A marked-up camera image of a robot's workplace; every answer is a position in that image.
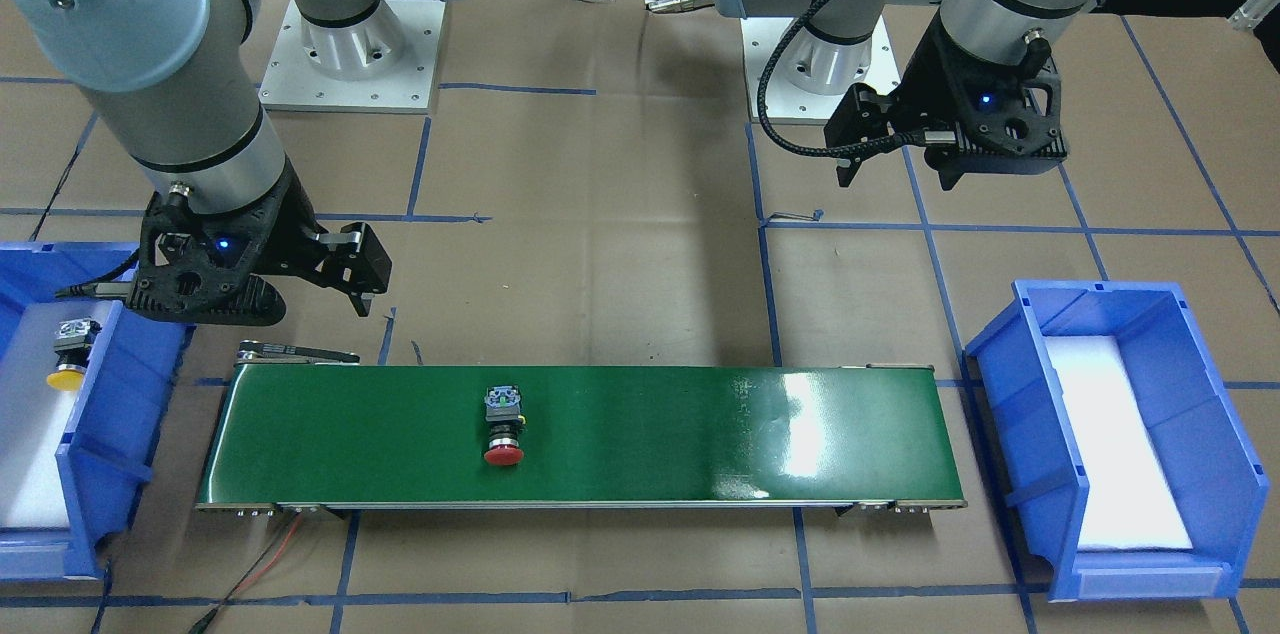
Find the yellow push button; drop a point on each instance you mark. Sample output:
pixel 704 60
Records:
pixel 73 344

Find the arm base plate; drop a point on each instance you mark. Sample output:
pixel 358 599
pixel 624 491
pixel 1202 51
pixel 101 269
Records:
pixel 386 64
pixel 813 75

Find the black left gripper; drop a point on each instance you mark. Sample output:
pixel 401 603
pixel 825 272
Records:
pixel 931 86

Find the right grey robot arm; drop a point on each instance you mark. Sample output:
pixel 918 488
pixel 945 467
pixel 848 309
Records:
pixel 228 210

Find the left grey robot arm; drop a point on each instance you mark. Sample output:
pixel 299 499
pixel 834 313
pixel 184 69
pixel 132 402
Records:
pixel 988 29

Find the blue plastic bin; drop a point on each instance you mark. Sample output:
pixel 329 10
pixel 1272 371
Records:
pixel 1215 476
pixel 105 453

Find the green conveyor belt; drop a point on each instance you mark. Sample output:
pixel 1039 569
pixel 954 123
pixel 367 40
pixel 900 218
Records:
pixel 351 436

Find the red push button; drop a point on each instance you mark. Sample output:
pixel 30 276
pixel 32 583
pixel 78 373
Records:
pixel 506 422

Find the white foam pad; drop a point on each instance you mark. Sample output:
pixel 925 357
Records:
pixel 1129 503
pixel 35 415

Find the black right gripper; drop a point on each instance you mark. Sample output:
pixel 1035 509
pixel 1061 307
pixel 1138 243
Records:
pixel 287 232

